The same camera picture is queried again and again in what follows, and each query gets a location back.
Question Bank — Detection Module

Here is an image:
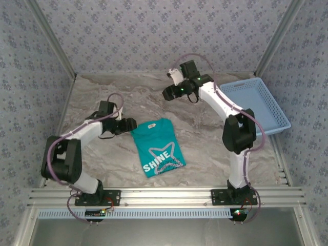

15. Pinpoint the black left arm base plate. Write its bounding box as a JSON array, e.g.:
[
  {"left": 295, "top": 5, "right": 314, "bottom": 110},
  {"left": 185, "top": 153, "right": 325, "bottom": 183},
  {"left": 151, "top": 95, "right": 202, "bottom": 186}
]
[{"left": 74, "top": 189, "right": 121, "bottom": 207}]

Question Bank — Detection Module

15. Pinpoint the white slotted cable duct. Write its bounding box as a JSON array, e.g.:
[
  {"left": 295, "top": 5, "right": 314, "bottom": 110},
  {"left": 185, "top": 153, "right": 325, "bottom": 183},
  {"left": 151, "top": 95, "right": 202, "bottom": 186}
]
[{"left": 37, "top": 208, "right": 234, "bottom": 220}]

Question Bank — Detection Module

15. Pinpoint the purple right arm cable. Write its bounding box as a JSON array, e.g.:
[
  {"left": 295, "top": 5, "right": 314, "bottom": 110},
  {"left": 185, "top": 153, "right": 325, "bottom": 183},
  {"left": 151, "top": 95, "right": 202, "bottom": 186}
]
[{"left": 175, "top": 53, "right": 267, "bottom": 224}]

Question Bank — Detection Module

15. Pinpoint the grey metal panel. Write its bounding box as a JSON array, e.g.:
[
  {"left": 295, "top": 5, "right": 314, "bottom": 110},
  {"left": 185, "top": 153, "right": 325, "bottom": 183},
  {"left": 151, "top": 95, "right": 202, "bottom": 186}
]
[{"left": 30, "top": 217, "right": 307, "bottom": 246}]

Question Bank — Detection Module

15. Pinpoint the aluminium mounting rail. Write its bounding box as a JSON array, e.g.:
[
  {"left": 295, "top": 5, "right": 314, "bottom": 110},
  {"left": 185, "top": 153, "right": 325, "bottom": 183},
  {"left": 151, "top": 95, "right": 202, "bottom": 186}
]
[{"left": 27, "top": 186, "right": 308, "bottom": 209}]

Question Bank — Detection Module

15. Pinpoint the aluminium frame post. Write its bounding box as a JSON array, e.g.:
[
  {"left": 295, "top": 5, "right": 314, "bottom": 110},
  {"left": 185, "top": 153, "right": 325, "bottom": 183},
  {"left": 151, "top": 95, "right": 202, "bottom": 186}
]
[
  {"left": 24, "top": 0, "right": 77, "bottom": 80},
  {"left": 253, "top": 0, "right": 306, "bottom": 79}
]

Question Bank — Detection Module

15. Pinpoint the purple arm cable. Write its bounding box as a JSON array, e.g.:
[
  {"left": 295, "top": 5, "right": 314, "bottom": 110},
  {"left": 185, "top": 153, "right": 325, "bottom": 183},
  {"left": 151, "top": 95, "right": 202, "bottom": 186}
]
[
  {"left": 47, "top": 92, "right": 125, "bottom": 224},
  {"left": 175, "top": 53, "right": 267, "bottom": 224}
]

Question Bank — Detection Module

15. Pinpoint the light blue plastic basket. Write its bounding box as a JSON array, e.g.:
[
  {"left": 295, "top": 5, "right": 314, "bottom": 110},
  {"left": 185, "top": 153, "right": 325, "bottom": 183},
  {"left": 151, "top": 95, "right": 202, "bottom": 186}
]
[{"left": 219, "top": 78, "right": 292, "bottom": 139}]

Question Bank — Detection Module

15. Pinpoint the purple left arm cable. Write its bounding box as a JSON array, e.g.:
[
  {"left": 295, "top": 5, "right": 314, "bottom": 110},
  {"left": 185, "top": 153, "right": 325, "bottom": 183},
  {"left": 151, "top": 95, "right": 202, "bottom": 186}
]
[{"left": 47, "top": 92, "right": 125, "bottom": 224}]

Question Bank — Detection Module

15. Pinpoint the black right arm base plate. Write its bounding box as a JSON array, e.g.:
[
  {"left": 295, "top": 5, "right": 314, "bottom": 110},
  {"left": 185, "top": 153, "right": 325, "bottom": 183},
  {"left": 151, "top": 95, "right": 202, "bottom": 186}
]
[{"left": 210, "top": 189, "right": 258, "bottom": 207}]

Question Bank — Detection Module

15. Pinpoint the thin red wire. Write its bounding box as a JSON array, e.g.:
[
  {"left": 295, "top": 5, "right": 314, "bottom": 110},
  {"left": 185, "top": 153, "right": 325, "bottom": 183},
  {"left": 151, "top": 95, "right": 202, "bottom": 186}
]
[
  {"left": 240, "top": 197, "right": 258, "bottom": 210},
  {"left": 105, "top": 196, "right": 115, "bottom": 213}
]

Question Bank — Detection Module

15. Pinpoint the teal t-shirt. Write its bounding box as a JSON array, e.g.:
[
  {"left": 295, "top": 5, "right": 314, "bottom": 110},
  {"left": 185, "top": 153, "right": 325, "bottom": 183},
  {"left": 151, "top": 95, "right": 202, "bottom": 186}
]
[{"left": 130, "top": 117, "right": 187, "bottom": 179}]

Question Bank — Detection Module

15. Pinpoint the short aluminium frame leg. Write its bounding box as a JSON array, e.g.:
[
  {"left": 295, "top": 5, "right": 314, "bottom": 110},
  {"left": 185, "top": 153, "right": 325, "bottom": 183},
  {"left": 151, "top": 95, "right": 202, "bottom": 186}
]
[
  {"left": 12, "top": 207, "right": 39, "bottom": 246},
  {"left": 293, "top": 207, "right": 320, "bottom": 246}
]

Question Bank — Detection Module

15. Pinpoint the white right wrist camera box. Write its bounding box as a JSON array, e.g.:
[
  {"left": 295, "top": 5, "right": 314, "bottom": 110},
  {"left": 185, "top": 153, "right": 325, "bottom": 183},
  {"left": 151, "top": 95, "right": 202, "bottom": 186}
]
[{"left": 167, "top": 68, "right": 184, "bottom": 87}]

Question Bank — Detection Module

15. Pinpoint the aluminium table side rail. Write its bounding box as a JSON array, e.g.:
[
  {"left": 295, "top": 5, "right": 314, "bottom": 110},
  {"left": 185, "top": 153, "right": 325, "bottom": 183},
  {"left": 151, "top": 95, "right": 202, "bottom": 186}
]
[
  {"left": 252, "top": 75, "right": 294, "bottom": 188},
  {"left": 39, "top": 76, "right": 77, "bottom": 189}
]

